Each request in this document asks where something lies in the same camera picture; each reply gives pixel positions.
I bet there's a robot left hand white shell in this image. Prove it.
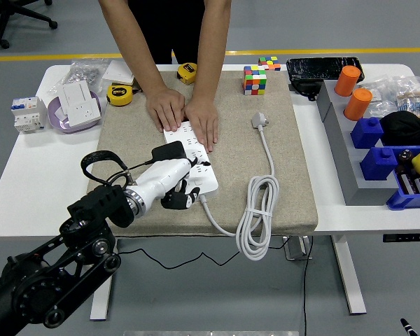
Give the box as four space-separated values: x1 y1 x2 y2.
127 157 211 211

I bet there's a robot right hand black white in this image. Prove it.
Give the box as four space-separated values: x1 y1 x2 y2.
399 316 419 336

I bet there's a person's left hand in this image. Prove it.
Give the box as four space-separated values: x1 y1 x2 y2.
183 97 220 153

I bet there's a person's right hand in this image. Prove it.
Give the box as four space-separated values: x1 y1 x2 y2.
146 87 186 133

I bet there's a black plug with cord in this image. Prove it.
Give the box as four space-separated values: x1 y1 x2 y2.
115 140 291 270

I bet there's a white power strip with cord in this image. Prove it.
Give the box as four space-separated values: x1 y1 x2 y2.
162 111 279 262

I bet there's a yellow squarish tape measure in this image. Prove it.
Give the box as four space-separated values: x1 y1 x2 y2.
176 62 199 86

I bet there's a grey-brown mat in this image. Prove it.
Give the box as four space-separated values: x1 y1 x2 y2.
86 69 319 237

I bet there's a yellow round tape measure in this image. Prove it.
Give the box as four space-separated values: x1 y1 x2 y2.
105 82 143 107

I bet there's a large colourful puzzle cube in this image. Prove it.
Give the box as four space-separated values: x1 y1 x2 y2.
241 64 268 96

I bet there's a person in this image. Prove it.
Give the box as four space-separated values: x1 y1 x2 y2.
132 0 208 66

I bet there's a small colourful puzzle cube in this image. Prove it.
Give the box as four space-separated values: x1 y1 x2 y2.
258 55 281 72

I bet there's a black table control panel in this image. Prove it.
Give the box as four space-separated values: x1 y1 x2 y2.
382 233 420 243

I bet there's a clear bag of screws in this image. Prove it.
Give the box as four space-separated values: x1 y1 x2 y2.
47 59 109 95

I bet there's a small black device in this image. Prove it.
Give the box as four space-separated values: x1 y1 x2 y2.
289 79 322 102

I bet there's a purple bowl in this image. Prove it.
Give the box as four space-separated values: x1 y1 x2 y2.
47 90 102 134

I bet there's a blue plastic bin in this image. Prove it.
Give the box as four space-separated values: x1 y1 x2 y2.
385 146 420 211

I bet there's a black glossy tray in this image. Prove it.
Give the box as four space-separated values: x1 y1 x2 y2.
286 57 366 85

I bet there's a grey stepped base block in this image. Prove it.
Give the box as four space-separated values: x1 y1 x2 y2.
316 79 398 207

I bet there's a white circuit breaker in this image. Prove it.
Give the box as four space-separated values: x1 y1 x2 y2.
10 96 48 134

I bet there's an orange cylinder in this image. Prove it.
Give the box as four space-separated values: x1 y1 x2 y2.
342 87 373 122
334 65 361 97

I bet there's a blue block with knob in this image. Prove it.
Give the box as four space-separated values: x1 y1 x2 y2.
359 146 399 181
350 116 385 150

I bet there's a clear bag of parts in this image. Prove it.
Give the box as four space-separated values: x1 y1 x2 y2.
358 78 399 118

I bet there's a black office chair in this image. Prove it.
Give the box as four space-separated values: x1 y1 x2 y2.
0 0 59 50

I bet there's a black cloth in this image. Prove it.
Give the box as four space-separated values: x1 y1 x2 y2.
378 111 420 147

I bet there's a clear bag of resistors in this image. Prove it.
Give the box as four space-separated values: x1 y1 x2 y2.
393 75 420 118

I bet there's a white flat switch plate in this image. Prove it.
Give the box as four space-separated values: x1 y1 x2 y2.
101 59 134 85

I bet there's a white wall socket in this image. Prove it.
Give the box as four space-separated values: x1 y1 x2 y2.
65 98 102 127

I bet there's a white switch panel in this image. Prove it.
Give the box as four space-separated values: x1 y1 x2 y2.
57 80 94 109

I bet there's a black hanging cable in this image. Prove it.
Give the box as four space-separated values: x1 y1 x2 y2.
300 234 314 336

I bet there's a silver metal bracket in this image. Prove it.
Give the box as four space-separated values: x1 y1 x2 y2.
281 234 314 262

